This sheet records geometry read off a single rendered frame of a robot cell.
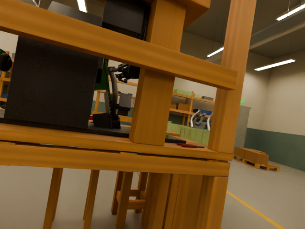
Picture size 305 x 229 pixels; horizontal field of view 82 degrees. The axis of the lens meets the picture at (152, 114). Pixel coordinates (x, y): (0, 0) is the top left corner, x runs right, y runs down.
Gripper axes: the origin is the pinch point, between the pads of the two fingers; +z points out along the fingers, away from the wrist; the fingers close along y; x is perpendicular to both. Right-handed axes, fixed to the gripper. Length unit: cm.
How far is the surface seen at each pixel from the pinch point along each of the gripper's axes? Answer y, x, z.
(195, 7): 39, 10, -33
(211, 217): -33, 77, -36
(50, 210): -94, 33, 49
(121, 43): 29.0, 25.4, 1.5
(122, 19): 30.8, 6.6, -2.1
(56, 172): -74, 14, 42
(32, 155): -1, 47, 34
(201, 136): -67, 8, -83
